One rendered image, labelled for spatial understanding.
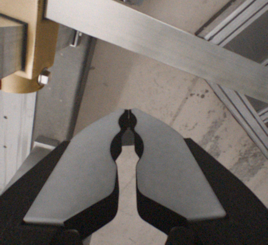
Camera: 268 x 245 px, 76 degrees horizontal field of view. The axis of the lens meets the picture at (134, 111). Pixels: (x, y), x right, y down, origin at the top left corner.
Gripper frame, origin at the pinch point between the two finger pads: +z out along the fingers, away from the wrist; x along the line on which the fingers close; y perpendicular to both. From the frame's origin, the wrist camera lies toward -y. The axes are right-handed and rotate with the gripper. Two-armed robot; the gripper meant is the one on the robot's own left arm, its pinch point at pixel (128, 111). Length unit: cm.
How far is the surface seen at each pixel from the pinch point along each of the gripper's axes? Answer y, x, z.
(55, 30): -4.8, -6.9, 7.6
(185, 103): 45, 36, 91
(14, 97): 11.1, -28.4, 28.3
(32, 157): 17.8, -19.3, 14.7
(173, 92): 37, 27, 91
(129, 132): 59, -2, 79
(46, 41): -4.0, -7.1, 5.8
